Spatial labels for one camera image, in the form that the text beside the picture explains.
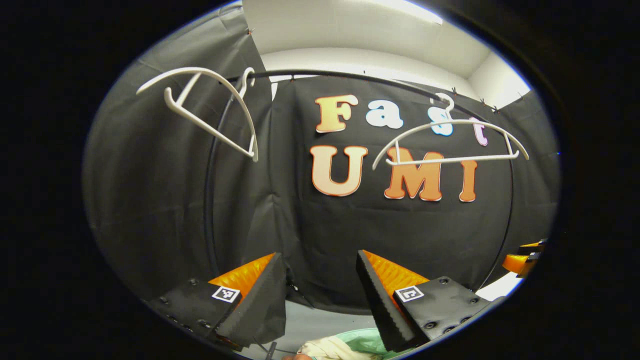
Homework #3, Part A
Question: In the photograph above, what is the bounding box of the white plastic hanger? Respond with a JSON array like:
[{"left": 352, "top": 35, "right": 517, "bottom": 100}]
[
  {"left": 136, "top": 66, "right": 260, "bottom": 163},
  {"left": 372, "top": 92, "right": 530, "bottom": 172}
]

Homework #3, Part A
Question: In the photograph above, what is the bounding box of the black clothes rack rail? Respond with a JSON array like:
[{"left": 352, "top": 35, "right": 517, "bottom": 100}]
[{"left": 204, "top": 69, "right": 516, "bottom": 291}]

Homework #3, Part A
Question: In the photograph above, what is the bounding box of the cream button jacket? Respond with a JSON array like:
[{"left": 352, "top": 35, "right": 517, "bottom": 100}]
[{"left": 297, "top": 336, "right": 386, "bottom": 360}]

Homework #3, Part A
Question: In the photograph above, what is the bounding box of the green laundry hamper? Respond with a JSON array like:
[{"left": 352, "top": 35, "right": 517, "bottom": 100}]
[{"left": 340, "top": 327, "right": 401, "bottom": 358}]

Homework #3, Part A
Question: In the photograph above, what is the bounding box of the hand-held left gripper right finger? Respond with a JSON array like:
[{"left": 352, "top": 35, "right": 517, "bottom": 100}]
[{"left": 356, "top": 249, "right": 493, "bottom": 353}]

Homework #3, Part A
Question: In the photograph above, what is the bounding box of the black backdrop cloth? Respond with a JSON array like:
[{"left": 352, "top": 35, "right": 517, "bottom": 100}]
[{"left": 82, "top": 5, "right": 561, "bottom": 313}]

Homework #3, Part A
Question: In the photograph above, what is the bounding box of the white flat board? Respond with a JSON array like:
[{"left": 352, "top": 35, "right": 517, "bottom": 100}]
[{"left": 475, "top": 271, "right": 526, "bottom": 302}]

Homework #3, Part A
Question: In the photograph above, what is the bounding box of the large ceiling light panel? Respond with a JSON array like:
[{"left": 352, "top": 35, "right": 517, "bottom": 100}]
[{"left": 370, "top": 0, "right": 445, "bottom": 26}]

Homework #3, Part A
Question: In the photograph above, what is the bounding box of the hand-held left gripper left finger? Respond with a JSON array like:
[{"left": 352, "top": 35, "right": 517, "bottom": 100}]
[{"left": 145, "top": 251, "right": 288, "bottom": 351}]

